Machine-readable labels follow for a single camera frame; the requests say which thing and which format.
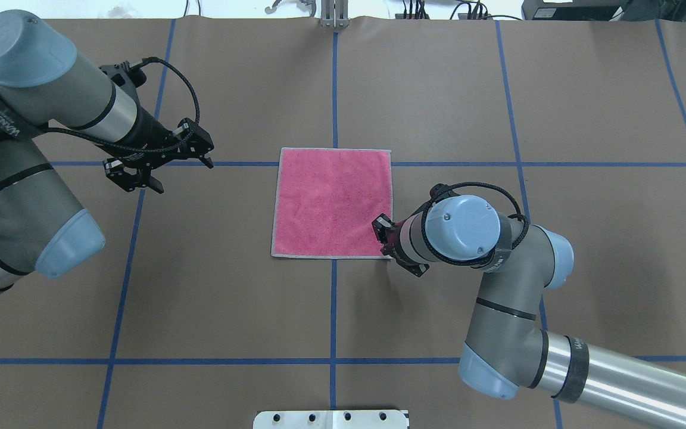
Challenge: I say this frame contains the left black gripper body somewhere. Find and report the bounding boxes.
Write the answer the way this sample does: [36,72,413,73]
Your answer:
[101,61,213,192]

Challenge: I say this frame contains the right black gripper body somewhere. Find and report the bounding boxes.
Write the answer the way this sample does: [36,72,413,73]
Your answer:
[371,213,429,277]

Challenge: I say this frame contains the pink grey towel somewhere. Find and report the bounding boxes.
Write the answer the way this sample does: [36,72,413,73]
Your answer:
[270,147,393,260]

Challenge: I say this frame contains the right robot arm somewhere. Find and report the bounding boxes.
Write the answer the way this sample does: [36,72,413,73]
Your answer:
[372,191,686,428]

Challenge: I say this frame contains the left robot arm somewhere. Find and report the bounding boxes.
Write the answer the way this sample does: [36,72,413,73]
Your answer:
[0,9,214,295]

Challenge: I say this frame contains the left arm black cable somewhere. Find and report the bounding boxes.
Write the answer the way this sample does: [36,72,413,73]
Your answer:
[39,57,202,157]

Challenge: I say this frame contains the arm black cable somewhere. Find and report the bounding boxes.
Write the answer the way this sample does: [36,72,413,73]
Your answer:
[420,182,528,266]
[39,57,202,157]

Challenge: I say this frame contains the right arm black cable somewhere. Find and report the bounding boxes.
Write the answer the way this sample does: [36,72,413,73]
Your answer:
[420,182,528,266]

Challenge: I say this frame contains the aluminium frame post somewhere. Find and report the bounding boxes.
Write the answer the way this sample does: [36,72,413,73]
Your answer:
[319,0,350,29]

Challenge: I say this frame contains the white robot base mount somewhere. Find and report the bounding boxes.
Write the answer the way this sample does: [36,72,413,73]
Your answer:
[252,409,411,428]

